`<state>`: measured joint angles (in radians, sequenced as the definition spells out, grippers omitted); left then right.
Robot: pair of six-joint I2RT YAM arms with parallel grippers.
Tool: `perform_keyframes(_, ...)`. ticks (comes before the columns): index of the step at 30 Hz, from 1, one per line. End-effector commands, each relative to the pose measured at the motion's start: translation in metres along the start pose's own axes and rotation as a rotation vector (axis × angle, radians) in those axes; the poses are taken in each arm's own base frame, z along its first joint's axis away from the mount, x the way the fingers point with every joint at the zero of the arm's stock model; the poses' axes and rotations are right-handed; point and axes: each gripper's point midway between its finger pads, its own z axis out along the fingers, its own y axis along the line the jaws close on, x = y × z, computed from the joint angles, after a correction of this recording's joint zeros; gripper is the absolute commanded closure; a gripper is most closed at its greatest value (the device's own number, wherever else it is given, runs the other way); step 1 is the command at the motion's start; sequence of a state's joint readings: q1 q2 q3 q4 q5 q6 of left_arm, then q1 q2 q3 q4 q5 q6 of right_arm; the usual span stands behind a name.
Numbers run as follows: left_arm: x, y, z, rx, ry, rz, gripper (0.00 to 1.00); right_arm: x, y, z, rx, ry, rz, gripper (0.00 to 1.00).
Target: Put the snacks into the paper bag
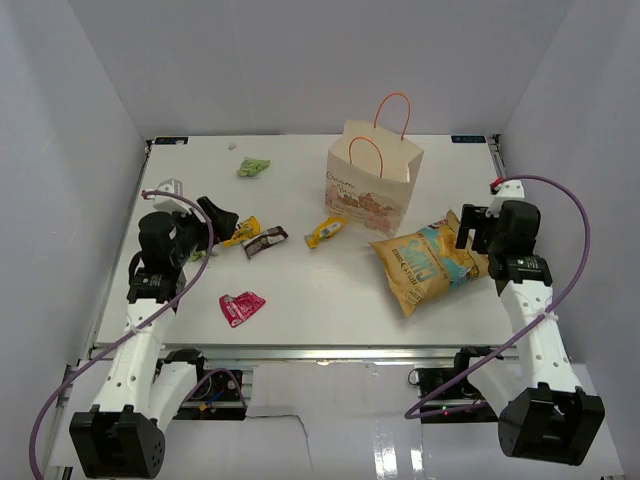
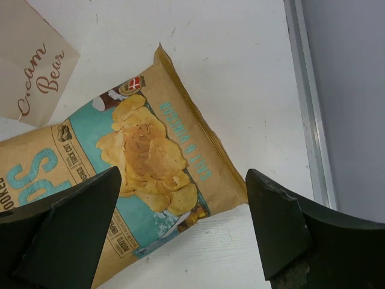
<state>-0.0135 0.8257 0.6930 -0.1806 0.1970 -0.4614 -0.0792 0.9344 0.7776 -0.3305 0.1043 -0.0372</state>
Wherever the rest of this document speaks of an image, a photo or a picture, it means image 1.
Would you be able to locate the yellow M&M's packet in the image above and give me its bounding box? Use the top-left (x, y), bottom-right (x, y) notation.
top-left (222, 216), bottom-right (261, 247)

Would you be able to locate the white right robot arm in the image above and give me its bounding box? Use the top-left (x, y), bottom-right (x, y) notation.
top-left (451, 200), bottom-right (605, 466)

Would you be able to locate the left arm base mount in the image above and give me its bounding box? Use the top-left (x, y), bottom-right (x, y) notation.
top-left (173, 369), bottom-right (252, 421)

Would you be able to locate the light green snack packet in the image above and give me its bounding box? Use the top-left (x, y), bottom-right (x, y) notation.
top-left (237, 157), bottom-right (271, 178)

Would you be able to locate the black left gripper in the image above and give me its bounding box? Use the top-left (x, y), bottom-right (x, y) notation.
top-left (170, 197), bottom-right (238, 267)

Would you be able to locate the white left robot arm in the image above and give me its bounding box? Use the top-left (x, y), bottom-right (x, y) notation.
top-left (69, 193), bottom-right (238, 479)

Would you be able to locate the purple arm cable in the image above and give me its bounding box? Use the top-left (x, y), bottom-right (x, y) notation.
top-left (28, 188), bottom-right (248, 480)
top-left (403, 174), bottom-right (590, 420)

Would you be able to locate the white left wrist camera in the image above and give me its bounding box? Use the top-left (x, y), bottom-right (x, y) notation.
top-left (141, 178), bottom-right (191, 215)

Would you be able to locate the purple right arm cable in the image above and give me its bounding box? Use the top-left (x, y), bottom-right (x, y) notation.
top-left (403, 174), bottom-right (590, 420)

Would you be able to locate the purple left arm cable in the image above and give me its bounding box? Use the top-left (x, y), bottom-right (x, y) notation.
top-left (28, 188), bottom-right (248, 480)

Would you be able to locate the yellow snack bar wrapper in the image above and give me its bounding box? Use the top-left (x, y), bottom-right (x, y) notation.
top-left (304, 217), bottom-right (347, 249)

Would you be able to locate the paper bag with orange handles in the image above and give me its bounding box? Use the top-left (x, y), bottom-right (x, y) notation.
top-left (325, 117), bottom-right (424, 238)

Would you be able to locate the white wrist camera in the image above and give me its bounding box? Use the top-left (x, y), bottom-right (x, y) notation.
top-left (141, 178), bottom-right (191, 215)
top-left (486, 177), bottom-right (525, 217)

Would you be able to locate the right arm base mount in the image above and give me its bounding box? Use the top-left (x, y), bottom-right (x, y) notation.
top-left (407, 367), bottom-right (498, 424)

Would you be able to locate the aluminium table frame rail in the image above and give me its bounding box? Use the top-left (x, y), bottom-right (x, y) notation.
top-left (87, 342), bottom-right (521, 366)

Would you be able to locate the yellow chips bag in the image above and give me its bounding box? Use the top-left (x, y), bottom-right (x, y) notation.
top-left (371, 211), bottom-right (489, 317)

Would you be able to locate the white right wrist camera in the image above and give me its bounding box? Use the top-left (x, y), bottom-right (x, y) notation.
top-left (486, 177), bottom-right (525, 217)

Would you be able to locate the blue label left corner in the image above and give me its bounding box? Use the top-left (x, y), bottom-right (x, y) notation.
top-left (152, 136), bottom-right (189, 146)

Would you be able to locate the blue label right corner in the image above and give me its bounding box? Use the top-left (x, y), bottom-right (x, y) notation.
top-left (451, 135), bottom-right (486, 144)

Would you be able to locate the blue label corner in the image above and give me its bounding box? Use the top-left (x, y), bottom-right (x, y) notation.
top-left (152, 136), bottom-right (189, 146)
top-left (451, 135), bottom-right (486, 144)

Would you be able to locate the red candy packet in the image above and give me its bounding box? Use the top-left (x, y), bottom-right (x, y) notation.
top-left (219, 291), bottom-right (266, 328)

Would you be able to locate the brown chocolate bar wrapper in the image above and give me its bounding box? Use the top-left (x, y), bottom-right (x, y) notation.
top-left (242, 226), bottom-right (289, 259)

